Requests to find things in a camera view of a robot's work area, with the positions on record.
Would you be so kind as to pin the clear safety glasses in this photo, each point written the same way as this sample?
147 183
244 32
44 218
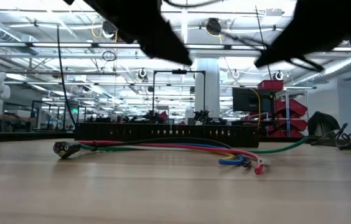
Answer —
343 138

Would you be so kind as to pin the red storage bin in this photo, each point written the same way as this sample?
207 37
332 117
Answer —
293 107
293 126

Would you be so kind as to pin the red box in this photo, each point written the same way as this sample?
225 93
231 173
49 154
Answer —
270 84

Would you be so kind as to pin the black monitor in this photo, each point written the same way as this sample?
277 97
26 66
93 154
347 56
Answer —
247 99

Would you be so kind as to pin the small black background robot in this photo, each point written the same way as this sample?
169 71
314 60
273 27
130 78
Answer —
202 116

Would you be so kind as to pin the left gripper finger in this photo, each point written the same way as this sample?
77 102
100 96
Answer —
157 40

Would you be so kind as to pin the white pillar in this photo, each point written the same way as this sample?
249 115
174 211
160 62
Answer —
212 93

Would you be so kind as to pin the metal shelf rack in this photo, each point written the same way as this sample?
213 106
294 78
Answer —
287 124

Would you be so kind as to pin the black bag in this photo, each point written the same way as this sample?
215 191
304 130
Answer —
321 123

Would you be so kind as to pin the black tape bundle wrap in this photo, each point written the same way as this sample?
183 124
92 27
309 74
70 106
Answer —
66 148

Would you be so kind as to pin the black workstation frame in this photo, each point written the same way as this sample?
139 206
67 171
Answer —
33 115

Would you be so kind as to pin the small hanging reel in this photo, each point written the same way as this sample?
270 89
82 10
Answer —
279 74
142 73

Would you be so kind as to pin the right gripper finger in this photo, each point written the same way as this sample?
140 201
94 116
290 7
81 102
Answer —
287 49

